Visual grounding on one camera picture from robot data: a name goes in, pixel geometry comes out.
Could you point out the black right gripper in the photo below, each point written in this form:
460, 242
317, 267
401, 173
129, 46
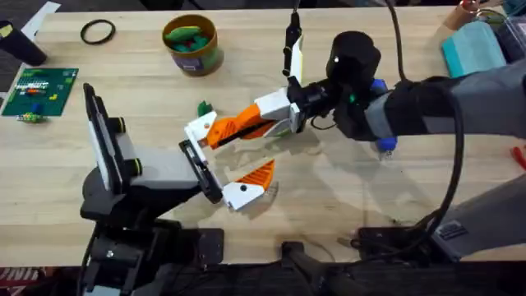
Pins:
353, 61

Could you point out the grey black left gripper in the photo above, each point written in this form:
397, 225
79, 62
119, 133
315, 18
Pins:
164, 170

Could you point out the orange ribbed wedge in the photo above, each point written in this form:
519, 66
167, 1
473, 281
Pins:
222, 132

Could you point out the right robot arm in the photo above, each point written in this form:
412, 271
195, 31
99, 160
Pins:
485, 103

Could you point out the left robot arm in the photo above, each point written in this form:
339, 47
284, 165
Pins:
123, 263

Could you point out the green vegetable toy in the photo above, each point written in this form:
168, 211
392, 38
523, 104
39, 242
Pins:
204, 109

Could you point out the brown tub with toys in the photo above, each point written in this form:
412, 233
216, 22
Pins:
193, 45

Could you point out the green board with blocks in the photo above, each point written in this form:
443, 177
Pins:
45, 94

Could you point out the teal box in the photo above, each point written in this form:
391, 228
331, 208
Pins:
472, 49

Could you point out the brown cardboard tube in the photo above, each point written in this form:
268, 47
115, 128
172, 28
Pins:
460, 16

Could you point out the black cylinder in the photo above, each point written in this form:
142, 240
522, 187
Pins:
20, 47

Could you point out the white paper sheet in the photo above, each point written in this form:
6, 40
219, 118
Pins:
39, 18

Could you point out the red tool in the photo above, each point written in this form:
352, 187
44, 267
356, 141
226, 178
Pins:
518, 157

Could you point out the dark plastic box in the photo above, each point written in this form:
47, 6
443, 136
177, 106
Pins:
513, 39

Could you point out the black rail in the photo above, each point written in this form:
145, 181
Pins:
370, 279

